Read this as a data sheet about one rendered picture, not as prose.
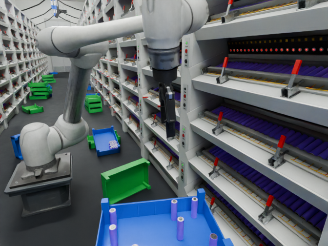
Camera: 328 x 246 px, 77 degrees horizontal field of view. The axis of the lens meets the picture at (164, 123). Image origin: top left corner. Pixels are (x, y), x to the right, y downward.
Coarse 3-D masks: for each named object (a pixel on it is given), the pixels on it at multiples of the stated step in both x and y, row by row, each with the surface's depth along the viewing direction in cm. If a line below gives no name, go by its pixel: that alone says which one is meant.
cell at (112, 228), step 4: (112, 228) 50; (116, 228) 51; (112, 232) 50; (116, 232) 51; (112, 236) 51; (116, 236) 51; (112, 240) 51; (116, 240) 52; (112, 244) 51; (116, 244) 52
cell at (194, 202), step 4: (192, 200) 60; (196, 200) 60; (192, 204) 60; (196, 204) 60; (192, 208) 61; (196, 208) 61; (192, 212) 61; (196, 212) 61; (192, 216) 61; (196, 216) 62
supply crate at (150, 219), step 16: (128, 208) 61; (144, 208) 62; (160, 208) 63; (208, 208) 58; (128, 224) 60; (144, 224) 60; (160, 224) 60; (176, 224) 60; (192, 224) 60; (208, 224) 59; (128, 240) 55; (144, 240) 55; (160, 240) 55; (176, 240) 55; (192, 240) 55; (208, 240) 55; (224, 240) 46
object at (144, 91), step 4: (152, 84) 159; (156, 84) 160; (172, 84) 146; (176, 84) 141; (144, 88) 157; (148, 88) 159; (152, 88) 158; (144, 92) 158; (148, 92) 158; (144, 96) 155; (148, 96) 152; (144, 100) 159; (148, 100) 148; (152, 100) 142; (156, 100) 139; (152, 104) 144; (156, 104) 135; (176, 108) 117; (176, 112) 112; (176, 116) 111; (176, 120) 114
